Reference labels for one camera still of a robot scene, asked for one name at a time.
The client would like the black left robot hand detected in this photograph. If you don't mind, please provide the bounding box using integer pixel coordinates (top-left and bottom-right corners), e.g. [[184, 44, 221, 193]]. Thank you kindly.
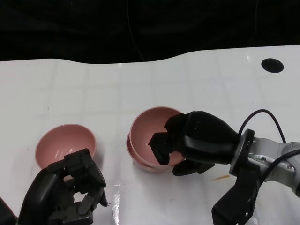
[[17, 148, 111, 225]]

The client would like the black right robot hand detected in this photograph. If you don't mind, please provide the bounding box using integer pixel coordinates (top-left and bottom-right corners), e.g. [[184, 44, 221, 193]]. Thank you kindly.
[[149, 110, 240, 177]]

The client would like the pink plastic bowl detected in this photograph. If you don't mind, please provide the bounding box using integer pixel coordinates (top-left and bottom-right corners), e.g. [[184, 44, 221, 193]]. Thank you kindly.
[[126, 133, 175, 174], [129, 106, 186, 168], [35, 124, 98, 170]]

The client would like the thin orange sliver scrap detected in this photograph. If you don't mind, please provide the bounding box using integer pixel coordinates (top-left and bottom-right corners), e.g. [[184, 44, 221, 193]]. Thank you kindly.
[[209, 174, 231, 182]]

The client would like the black round table grommet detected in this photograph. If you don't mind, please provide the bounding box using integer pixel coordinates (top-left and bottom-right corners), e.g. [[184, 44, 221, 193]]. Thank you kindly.
[[261, 58, 285, 74]]

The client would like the black backdrop cloth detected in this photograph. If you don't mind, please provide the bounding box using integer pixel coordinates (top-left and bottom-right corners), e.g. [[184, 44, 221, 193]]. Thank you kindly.
[[0, 0, 300, 65]]

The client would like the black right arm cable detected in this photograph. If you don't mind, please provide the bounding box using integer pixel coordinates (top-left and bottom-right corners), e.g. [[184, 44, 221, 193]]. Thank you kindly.
[[238, 109, 300, 183]]

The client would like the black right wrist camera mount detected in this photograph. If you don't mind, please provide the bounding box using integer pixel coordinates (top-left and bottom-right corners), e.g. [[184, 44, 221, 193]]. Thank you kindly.
[[211, 128, 260, 225]]

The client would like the thin grey hanging cable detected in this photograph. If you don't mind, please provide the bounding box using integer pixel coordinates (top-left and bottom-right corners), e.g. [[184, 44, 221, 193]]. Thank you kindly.
[[126, 0, 144, 61]]

